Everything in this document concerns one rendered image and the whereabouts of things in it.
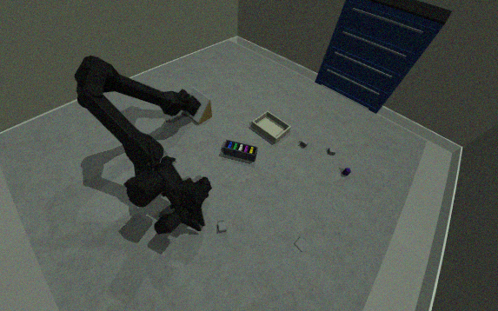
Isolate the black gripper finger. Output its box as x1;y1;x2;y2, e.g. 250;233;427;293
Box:
181;211;202;231
188;202;205;226

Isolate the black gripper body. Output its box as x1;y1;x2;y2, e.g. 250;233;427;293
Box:
155;179;195;234

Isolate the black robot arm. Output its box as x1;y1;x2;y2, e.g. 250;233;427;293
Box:
74;56;211;207

